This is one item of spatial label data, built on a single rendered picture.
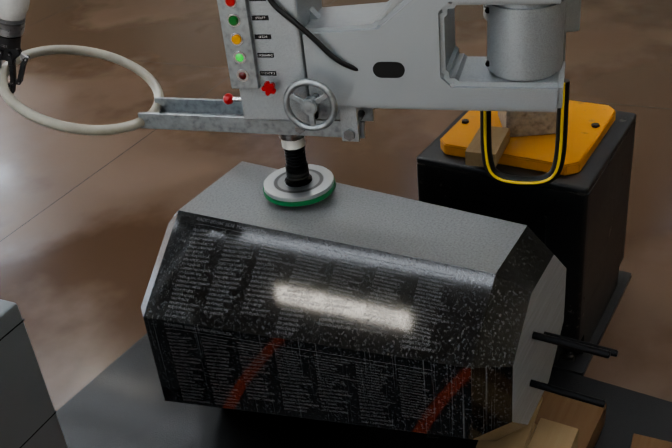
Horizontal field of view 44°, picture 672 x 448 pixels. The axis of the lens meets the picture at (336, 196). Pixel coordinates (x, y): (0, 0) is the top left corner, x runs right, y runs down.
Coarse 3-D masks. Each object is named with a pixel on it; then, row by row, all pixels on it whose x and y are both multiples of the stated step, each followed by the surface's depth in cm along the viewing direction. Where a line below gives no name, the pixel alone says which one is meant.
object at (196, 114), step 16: (144, 112) 248; (160, 112) 258; (176, 112) 257; (192, 112) 256; (208, 112) 255; (224, 112) 253; (240, 112) 252; (320, 112) 245; (368, 112) 241; (160, 128) 249; (176, 128) 247; (192, 128) 246; (208, 128) 244; (224, 128) 243; (240, 128) 242; (256, 128) 240; (272, 128) 239; (288, 128) 237; (336, 128) 233
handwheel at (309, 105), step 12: (300, 84) 218; (312, 84) 217; (324, 84) 217; (288, 96) 220; (312, 96) 221; (324, 96) 218; (288, 108) 222; (312, 108) 219; (336, 108) 219; (312, 120) 222
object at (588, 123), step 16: (496, 112) 305; (576, 112) 299; (592, 112) 297; (608, 112) 296; (464, 128) 296; (576, 128) 288; (592, 128) 287; (608, 128) 292; (448, 144) 287; (464, 144) 285; (512, 144) 282; (528, 144) 281; (544, 144) 280; (576, 144) 278; (592, 144) 278; (512, 160) 276; (528, 160) 273; (544, 160) 270; (576, 160) 268
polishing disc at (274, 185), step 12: (312, 168) 259; (324, 168) 258; (276, 180) 254; (312, 180) 252; (324, 180) 251; (276, 192) 248; (288, 192) 247; (300, 192) 246; (312, 192) 246; (324, 192) 247
